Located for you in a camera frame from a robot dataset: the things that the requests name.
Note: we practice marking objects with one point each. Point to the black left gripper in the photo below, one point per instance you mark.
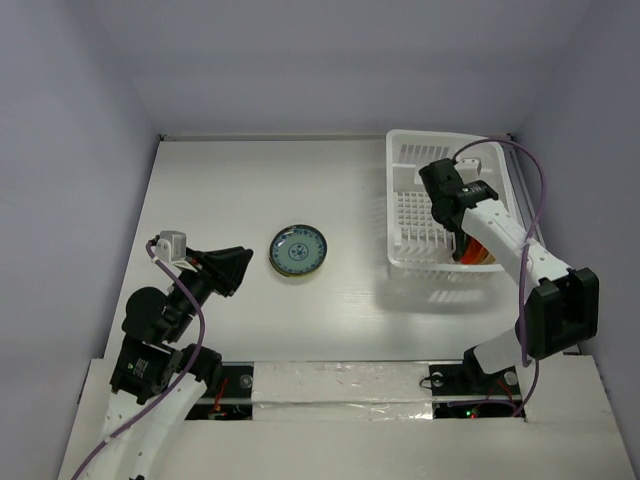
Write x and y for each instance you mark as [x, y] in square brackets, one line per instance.
[223, 267]

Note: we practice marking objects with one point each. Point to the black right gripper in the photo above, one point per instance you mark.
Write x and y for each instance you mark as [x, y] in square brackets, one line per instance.
[459, 232]

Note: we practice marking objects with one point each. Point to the blue white patterned plate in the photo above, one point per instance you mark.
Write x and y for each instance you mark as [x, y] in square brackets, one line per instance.
[297, 250]

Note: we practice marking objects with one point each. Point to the orange plate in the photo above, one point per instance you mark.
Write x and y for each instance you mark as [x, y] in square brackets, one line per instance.
[472, 253]

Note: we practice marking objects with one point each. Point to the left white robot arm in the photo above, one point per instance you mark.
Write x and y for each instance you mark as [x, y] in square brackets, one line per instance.
[163, 367]

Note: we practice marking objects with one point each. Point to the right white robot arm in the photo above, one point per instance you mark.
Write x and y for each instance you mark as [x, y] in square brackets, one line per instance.
[558, 305]

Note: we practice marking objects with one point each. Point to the white plastic dish rack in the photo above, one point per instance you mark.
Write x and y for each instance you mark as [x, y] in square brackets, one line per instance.
[416, 243]

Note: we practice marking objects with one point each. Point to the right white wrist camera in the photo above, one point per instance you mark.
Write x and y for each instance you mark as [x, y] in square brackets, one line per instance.
[470, 166]

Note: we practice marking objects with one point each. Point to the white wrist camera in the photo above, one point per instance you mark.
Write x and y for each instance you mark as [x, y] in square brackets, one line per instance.
[470, 166]
[171, 246]

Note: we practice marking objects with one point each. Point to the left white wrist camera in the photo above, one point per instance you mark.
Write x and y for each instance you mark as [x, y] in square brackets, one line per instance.
[171, 246]

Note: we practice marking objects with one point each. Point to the aluminium rail at right edge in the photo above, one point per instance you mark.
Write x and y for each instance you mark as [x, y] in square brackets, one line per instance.
[525, 206]

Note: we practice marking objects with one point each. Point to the white foil covered base rail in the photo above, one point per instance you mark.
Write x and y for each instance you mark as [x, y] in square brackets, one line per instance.
[340, 391]

